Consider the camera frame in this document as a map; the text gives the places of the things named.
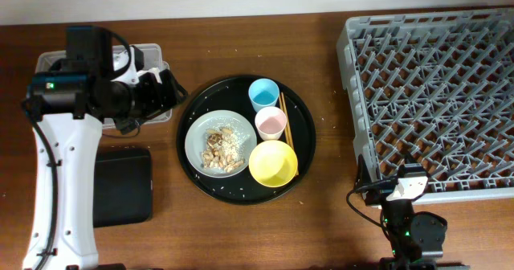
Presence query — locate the blue plastic cup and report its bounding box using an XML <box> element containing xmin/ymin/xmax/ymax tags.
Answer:
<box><xmin>248</xmin><ymin>78</ymin><xmax>279</xmax><ymax>112</ymax></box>

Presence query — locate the yellow plastic bowl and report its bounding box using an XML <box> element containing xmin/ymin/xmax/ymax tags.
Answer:
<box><xmin>248</xmin><ymin>141</ymin><xmax>299</xmax><ymax>188</ymax></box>

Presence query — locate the pink plastic cup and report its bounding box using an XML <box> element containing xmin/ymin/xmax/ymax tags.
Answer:
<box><xmin>255</xmin><ymin>107</ymin><xmax>286</xmax><ymax>141</ymax></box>

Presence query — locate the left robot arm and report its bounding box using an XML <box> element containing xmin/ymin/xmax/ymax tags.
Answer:
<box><xmin>22</xmin><ymin>26</ymin><xmax>188</xmax><ymax>269</ymax></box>

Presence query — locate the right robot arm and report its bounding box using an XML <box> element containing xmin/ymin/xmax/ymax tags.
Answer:
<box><xmin>352</xmin><ymin>154</ymin><xmax>447</xmax><ymax>270</ymax></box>

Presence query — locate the clear plastic waste bin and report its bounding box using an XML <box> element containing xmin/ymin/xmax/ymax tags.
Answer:
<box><xmin>35</xmin><ymin>43</ymin><xmax>173</xmax><ymax>125</ymax></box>

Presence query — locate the grey dishwasher rack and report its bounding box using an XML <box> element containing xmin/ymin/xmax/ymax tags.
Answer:
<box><xmin>337</xmin><ymin>8</ymin><xmax>513</xmax><ymax>203</ymax></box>

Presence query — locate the grey plate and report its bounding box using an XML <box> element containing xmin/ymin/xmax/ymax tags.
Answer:
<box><xmin>184</xmin><ymin>110</ymin><xmax>257</xmax><ymax>178</ymax></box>

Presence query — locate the round black tray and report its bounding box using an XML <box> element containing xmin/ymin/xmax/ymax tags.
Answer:
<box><xmin>176</xmin><ymin>75</ymin><xmax>316</xmax><ymax>205</ymax></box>

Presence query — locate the peanut shells and rice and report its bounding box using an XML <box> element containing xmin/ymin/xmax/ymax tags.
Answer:
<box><xmin>201</xmin><ymin>128</ymin><xmax>245</xmax><ymax>174</ymax></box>

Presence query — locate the black rectangular bin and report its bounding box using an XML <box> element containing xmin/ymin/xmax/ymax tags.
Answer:
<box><xmin>93</xmin><ymin>148</ymin><xmax>153</xmax><ymax>228</ymax></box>

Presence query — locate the wooden chopstick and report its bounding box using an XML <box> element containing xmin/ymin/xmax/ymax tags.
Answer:
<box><xmin>278</xmin><ymin>96</ymin><xmax>292</xmax><ymax>147</ymax></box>
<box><xmin>279</xmin><ymin>92</ymin><xmax>300</xmax><ymax>177</ymax></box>

